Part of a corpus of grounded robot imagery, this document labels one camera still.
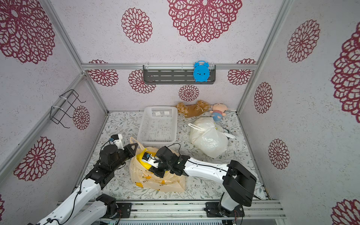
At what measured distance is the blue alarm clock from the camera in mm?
914

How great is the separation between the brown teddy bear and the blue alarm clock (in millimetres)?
238

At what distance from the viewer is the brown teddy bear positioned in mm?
1083

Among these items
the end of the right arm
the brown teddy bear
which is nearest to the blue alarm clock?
the brown teddy bear
